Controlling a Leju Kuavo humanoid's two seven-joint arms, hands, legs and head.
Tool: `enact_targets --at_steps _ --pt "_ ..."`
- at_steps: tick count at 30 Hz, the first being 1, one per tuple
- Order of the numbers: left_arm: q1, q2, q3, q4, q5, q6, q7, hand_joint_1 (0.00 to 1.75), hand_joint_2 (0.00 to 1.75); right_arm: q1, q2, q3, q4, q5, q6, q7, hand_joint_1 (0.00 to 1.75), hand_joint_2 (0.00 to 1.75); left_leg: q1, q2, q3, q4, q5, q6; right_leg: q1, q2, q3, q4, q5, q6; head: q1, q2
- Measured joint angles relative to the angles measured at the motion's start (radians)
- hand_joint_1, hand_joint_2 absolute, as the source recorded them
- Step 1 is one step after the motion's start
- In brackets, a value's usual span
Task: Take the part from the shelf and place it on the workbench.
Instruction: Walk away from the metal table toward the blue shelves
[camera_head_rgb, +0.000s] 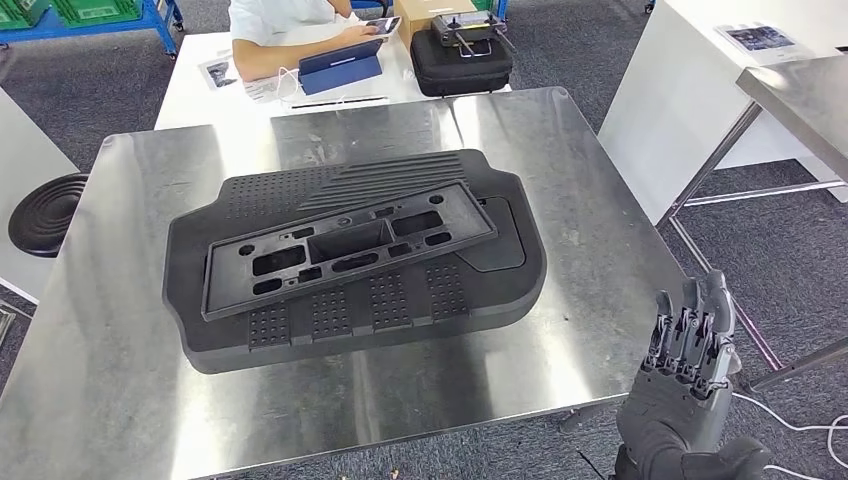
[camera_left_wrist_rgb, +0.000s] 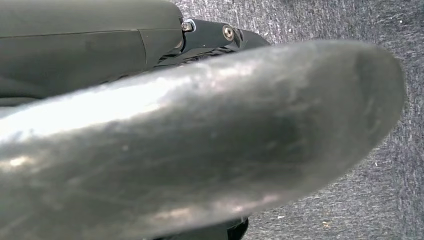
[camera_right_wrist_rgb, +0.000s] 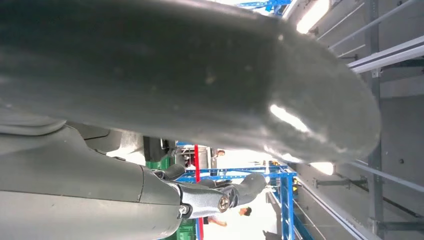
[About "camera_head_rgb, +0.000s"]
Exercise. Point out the smartphone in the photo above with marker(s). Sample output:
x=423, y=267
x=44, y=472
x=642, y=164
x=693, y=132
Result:
x=384, y=25

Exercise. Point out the person's forearm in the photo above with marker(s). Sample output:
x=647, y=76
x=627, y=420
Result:
x=285, y=53

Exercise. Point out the printed paper sheet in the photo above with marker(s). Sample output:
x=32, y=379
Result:
x=758, y=38
x=265, y=89
x=218, y=73

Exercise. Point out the white table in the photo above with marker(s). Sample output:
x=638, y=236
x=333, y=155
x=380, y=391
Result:
x=26, y=152

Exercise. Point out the white panel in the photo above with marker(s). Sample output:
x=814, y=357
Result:
x=662, y=99

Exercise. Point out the black remote controller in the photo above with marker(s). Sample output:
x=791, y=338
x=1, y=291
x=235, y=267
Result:
x=467, y=26

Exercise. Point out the black round ribbed disc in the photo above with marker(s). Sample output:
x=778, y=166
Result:
x=46, y=215

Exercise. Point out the black bag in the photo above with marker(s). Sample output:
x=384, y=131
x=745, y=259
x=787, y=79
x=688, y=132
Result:
x=464, y=73

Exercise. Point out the white desk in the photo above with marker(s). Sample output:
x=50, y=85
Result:
x=199, y=106

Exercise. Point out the blue tablet case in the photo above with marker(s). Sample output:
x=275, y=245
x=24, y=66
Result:
x=338, y=73

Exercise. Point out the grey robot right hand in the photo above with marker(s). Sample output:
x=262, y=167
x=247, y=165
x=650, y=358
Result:
x=669, y=417

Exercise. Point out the black plastic frame part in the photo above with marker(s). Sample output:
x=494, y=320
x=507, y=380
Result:
x=232, y=291

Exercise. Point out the green plastic crate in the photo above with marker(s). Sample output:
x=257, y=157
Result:
x=96, y=12
x=23, y=13

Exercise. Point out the stainless steel workbench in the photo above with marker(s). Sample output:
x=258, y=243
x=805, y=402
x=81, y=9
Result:
x=99, y=331

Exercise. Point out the large black engine cover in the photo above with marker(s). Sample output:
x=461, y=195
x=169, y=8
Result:
x=199, y=331

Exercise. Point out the black stylus pen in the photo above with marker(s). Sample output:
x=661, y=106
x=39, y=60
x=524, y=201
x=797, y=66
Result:
x=338, y=101

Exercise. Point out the blue metal shelf rack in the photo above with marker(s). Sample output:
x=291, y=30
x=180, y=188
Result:
x=99, y=30
x=500, y=8

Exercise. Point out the person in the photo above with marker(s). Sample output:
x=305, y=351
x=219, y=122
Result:
x=278, y=16

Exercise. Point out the person's hand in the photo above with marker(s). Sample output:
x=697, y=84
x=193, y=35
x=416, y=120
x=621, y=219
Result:
x=361, y=33

